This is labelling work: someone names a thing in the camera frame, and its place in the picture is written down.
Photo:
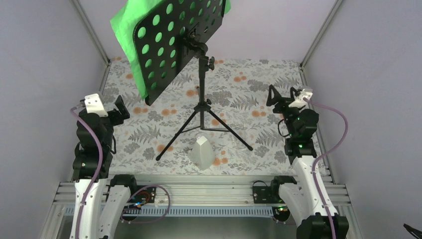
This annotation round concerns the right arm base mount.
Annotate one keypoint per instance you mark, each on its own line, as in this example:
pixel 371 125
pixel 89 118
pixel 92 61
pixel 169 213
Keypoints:
pixel 267 194

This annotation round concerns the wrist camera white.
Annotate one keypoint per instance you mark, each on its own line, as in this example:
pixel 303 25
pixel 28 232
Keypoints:
pixel 300 101
pixel 94 104

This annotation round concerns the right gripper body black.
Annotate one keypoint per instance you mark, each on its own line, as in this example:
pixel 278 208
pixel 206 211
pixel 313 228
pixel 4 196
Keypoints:
pixel 281 104

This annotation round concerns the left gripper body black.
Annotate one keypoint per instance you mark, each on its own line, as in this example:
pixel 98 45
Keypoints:
pixel 118 119

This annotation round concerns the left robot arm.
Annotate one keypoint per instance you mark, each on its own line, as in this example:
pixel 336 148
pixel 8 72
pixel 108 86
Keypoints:
pixel 93 156

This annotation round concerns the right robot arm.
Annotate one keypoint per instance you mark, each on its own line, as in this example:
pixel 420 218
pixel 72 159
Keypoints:
pixel 307 199

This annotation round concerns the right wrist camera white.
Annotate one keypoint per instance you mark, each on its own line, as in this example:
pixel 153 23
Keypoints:
pixel 300 101

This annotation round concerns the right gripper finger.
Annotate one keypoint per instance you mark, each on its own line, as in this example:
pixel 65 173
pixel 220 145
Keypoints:
pixel 293 93
pixel 273 96

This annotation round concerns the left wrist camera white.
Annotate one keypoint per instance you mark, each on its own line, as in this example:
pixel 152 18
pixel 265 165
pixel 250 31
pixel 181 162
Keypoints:
pixel 94 104

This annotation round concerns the white metronome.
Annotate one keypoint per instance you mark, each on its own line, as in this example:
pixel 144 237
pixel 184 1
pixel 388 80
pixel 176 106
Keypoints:
pixel 202 153

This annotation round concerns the aluminium rail frame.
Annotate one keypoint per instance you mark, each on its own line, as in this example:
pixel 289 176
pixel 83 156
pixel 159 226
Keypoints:
pixel 196 196

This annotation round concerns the black perforated music stand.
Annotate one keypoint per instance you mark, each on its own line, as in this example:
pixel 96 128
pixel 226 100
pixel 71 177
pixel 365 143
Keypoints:
pixel 201 109

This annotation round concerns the floral patterned table mat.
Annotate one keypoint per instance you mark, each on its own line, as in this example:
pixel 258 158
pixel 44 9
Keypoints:
pixel 237 89

